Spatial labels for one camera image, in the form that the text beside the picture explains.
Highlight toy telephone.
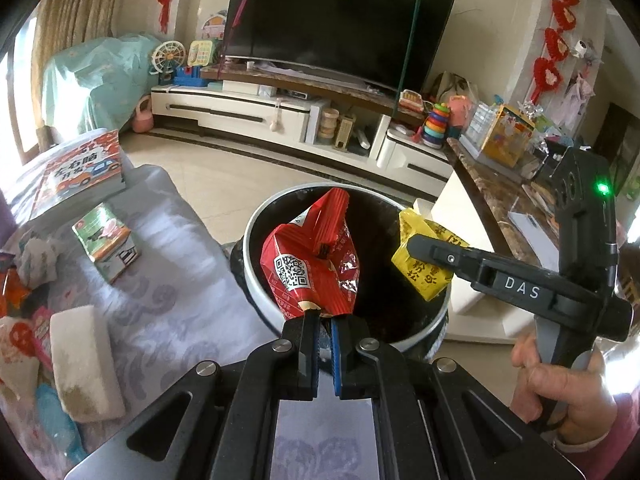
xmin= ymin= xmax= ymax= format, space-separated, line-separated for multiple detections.
xmin=187 ymin=39 xmax=217 ymax=68

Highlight teal covered furniture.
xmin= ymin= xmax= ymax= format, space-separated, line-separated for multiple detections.
xmin=41 ymin=34 xmax=166 ymax=133

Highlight yellow snack wrapper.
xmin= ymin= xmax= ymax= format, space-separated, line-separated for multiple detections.
xmin=391 ymin=207 xmax=473 ymax=302

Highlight white security camera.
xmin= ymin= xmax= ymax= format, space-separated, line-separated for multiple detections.
xmin=570 ymin=37 xmax=598 ymax=66

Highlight red white snack wrapper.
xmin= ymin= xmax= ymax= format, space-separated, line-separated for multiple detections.
xmin=0 ymin=317 xmax=41 ymax=386

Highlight beige bag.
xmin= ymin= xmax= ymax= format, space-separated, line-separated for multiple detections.
xmin=431 ymin=71 xmax=473 ymax=108

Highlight blue toy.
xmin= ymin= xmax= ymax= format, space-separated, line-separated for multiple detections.
xmin=172 ymin=65 xmax=207 ymax=88

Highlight wooden rack toy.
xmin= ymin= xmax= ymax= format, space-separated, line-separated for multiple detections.
xmin=334 ymin=112 xmax=357 ymax=151

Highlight children's picture book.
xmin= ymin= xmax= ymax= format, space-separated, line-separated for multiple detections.
xmin=30 ymin=129 xmax=127 ymax=221

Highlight beige patterned curtain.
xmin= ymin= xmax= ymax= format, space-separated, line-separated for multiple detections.
xmin=22 ymin=0 xmax=132 ymax=126

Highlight white paper sheet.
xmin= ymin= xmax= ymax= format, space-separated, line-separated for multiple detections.
xmin=507 ymin=210 xmax=558 ymax=266

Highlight crumpled white tissue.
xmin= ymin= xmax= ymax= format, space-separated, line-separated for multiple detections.
xmin=15 ymin=237 xmax=61 ymax=288

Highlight purple patterned blanket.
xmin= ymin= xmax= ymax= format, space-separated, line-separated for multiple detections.
xmin=0 ymin=130 xmax=281 ymax=480

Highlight white TV cabinet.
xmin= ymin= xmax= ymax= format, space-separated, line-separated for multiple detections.
xmin=150 ymin=67 xmax=453 ymax=183

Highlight person's right hand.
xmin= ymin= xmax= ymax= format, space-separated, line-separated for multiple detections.
xmin=510 ymin=332 xmax=620 ymax=442

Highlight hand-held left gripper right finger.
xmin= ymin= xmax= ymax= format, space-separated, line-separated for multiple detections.
xmin=330 ymin=312 xmax=586 ymax=480

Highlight orange snack wrapper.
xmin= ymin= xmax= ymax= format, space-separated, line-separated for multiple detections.
xmin=0 ymin=267 xmax=32 ymax=318

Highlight black television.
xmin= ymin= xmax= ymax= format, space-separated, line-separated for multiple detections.
xmin=220 ymin=0 xmax=457 ymax=98

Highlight sliding glass door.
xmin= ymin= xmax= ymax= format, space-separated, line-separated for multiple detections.
xmin=0 ymin=15 xmax=43 ymax=161

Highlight black white-rimmed trash bin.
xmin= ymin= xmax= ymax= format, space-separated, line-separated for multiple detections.
xmin=227 ymin=182 xmax=453 ymax=376

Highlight clear drawer organizer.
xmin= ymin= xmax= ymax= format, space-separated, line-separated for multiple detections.
xmin=460 ymin=101 xmax=496 ymax=153

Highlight pink plastic toy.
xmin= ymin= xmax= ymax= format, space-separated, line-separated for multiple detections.
xmin=447 ymin=94 xmax=476 ymax=138

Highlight marble topped white counter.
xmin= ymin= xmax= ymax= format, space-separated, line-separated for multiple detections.
xmin=412 ymin=137 xmax=566 ymax=313

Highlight green white small carton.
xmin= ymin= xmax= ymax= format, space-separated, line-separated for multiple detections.
xmin=71 ymin=202 xmax=140 ymax=285

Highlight yellow toy box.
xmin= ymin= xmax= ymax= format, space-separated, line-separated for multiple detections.
xmin=482 ymin=104 xmax=538 ymax=168

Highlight round wooden stacked boxes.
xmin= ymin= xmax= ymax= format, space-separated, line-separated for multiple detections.
xmin=319 ymin=106 xmax=338 ymax=145

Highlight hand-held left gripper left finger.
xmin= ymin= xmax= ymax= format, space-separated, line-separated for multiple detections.
xmin=65 ymin=309 xmax=323 ymax=480

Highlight white sponge block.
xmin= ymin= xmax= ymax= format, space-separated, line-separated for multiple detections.
xmin=49 ymin=305 xmax=127 ymax=423

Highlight white small fan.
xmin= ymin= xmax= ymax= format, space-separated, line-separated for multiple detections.
xmin=150 ymin=40 xmax=187 ymax=86

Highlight pink cheese stick wrapper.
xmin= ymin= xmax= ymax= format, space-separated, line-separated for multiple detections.
xmin=31 ymin=307 xmax=56 ymax=373

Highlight rainbow stacking ring toy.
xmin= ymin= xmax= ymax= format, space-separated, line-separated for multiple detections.
xmin=420 ymin=101 xmax=451 ymax=150

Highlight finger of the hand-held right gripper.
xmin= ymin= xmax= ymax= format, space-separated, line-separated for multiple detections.
xmin=406 ymin=234 xmax=496 ymax=293

